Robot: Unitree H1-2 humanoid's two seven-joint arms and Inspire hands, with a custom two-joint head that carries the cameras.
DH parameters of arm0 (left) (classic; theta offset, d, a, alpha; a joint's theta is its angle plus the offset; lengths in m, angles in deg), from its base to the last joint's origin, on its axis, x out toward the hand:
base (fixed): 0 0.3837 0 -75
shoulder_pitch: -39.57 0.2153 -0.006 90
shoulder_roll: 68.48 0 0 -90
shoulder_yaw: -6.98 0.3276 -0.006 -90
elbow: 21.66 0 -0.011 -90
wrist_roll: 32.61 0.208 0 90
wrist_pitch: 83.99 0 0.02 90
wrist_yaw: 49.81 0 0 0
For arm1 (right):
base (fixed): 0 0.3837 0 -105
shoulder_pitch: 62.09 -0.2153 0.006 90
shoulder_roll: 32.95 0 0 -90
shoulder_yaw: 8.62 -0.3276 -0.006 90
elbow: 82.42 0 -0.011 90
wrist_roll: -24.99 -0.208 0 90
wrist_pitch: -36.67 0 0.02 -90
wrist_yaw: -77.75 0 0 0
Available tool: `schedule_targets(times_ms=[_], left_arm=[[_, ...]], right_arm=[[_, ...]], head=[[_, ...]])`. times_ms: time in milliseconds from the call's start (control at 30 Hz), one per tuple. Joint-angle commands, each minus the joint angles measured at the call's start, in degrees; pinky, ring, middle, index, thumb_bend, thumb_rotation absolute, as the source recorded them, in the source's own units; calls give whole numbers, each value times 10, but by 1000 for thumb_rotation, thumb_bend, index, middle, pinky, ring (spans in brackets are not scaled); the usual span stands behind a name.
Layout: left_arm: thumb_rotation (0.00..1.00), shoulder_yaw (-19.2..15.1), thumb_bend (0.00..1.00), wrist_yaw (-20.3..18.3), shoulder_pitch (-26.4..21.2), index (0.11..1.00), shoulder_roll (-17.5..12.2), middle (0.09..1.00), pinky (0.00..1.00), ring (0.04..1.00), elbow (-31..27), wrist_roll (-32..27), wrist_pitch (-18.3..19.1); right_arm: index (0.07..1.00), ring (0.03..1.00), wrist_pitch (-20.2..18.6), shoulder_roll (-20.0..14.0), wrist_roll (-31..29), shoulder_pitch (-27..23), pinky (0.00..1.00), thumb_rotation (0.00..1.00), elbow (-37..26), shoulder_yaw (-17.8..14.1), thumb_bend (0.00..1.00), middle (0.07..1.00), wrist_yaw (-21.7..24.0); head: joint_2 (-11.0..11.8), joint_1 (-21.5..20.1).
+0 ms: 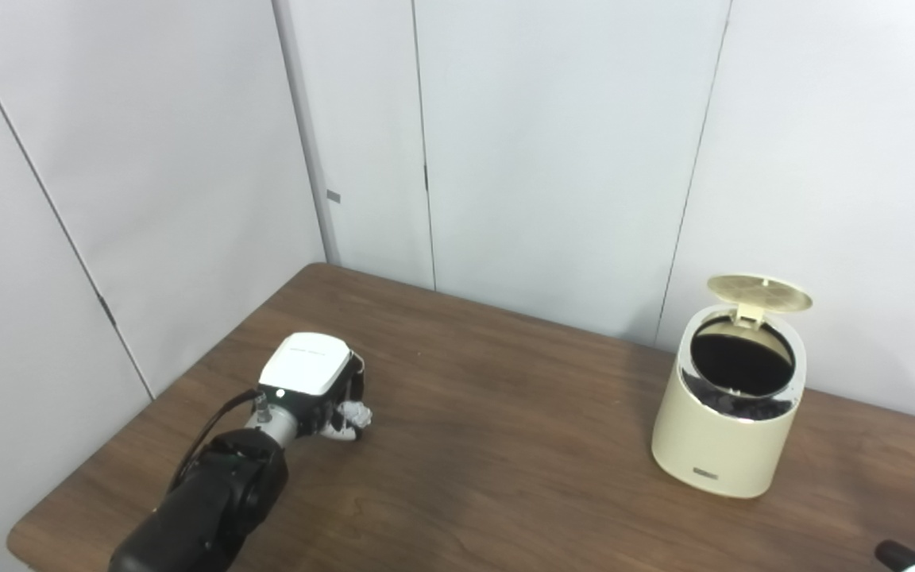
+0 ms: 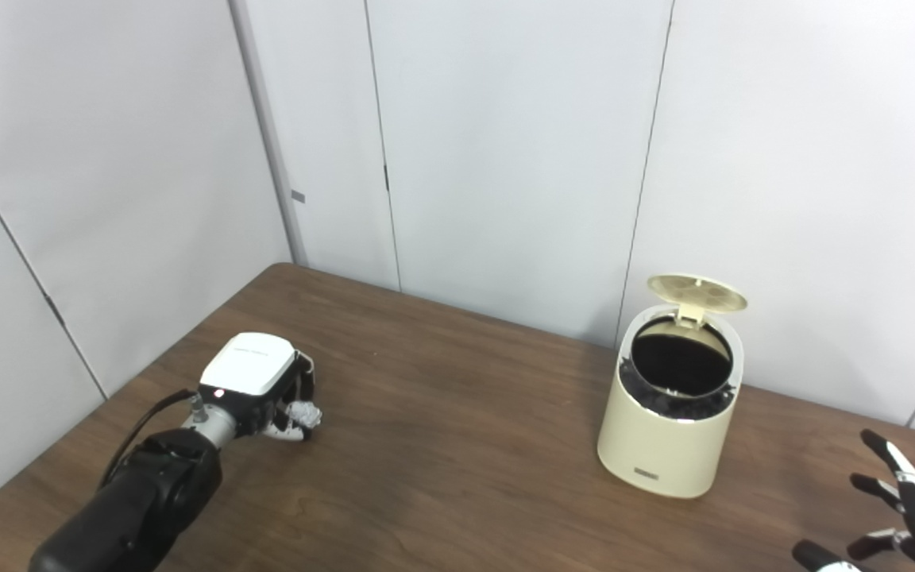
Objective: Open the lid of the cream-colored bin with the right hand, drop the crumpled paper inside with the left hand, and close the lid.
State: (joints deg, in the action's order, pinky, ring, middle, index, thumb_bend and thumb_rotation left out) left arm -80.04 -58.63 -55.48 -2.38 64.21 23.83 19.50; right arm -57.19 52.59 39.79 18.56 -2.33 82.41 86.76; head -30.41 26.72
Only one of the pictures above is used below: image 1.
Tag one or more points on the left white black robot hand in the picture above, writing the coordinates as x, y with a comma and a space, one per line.
306, 365

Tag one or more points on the white paper ball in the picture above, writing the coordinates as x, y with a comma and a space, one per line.
356, 413

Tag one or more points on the cream-colored round bin lid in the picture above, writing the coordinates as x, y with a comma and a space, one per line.
759, 290

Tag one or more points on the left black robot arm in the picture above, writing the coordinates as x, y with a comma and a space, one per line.
203, 500

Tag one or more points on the black bin liner bag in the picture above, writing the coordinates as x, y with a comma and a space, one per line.
743, 365

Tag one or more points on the cream-colored round bin body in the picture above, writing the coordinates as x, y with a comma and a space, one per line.
704, 445

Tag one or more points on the grey wall corner post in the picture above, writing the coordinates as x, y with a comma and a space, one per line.
306, 135

